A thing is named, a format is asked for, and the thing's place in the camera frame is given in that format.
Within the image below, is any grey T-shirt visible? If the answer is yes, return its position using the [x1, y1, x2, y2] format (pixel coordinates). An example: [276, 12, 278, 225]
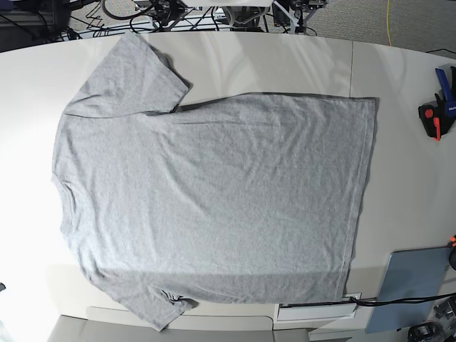
[52, 33, 377, 331]

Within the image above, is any blue-grey flat board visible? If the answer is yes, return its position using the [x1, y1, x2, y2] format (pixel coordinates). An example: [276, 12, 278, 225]
[365, 247, 450, 333]

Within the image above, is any black orange clamp tool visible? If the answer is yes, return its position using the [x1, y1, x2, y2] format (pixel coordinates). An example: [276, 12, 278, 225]
[418, 93, 455, 141]

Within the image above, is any blue bar clamp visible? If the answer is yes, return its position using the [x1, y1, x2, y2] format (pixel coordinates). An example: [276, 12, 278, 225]
[435, 68, 455, 102]

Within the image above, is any black cable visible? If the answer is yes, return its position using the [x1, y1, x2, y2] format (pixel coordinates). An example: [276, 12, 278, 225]
[351, 294, 456, 308]

